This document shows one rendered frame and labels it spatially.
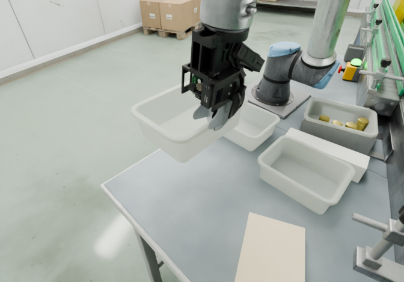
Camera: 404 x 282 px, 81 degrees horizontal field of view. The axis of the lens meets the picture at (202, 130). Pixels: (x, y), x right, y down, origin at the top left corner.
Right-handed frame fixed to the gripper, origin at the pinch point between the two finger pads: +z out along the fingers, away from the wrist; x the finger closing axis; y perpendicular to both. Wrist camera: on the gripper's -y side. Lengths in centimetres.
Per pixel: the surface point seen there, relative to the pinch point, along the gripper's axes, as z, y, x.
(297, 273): 16.0, 6.0, 27.0
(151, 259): 73, 12, -12
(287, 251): 16.4, 3.6, 23.8
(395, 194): 19, -31, 38
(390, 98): 10, -66, 26
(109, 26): 118, -175, -352
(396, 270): 11.1, -4.0, 39.1
